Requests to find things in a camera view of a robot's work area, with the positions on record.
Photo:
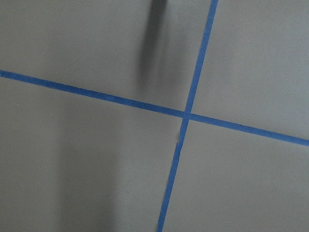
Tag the crossing blue tape strip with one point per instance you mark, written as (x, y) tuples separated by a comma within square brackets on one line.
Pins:
[(152, 107)]

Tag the long blue tape strip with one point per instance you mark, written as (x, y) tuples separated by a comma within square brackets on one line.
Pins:
[(187, 114)]

